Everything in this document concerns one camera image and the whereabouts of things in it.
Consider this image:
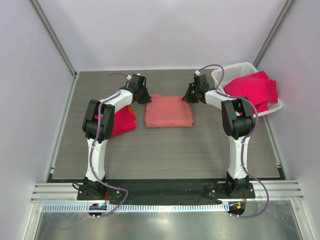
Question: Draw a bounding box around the crimson t-shirt in basket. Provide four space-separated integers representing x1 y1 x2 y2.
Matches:
223 71 278 113

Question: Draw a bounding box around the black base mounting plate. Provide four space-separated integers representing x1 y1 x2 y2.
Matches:
77 178 256 205

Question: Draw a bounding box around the crimson t-shirt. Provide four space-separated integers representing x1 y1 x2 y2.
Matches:
111 114 137 138
223 71 278 113

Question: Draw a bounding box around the aluminium frame post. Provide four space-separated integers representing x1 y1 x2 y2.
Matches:
29 0 77 78
252 0 296 68

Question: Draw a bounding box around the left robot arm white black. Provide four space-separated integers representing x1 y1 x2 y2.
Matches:
77 73 151 200

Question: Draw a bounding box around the white plastic laundry basket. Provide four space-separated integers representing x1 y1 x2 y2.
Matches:
211 62 283 116

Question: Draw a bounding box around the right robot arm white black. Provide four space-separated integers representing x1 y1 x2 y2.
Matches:
182 74 256 198

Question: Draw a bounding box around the right aluminium frame post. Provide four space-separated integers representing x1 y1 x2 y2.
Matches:
252 0 296 68

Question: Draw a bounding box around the perforated aluminium rail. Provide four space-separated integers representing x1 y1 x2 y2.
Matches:
42 202 229 213

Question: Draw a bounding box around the left aluminium frame post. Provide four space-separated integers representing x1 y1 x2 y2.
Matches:
29 0 77 78

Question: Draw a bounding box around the salmon pink t-shirt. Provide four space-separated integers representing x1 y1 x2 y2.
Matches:
143 94 194 128

